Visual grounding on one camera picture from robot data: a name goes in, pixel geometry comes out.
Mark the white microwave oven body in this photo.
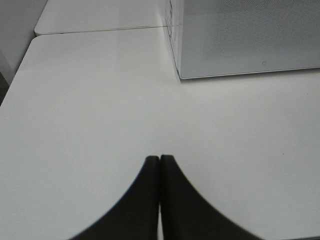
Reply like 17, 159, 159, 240
165, 0, 185, 78

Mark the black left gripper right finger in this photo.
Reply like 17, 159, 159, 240
159, 155, 257, 240

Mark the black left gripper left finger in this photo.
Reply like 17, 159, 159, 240
72, 156, 160, 240

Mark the white microwave door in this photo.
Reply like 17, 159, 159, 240
179, 0, 320, 79

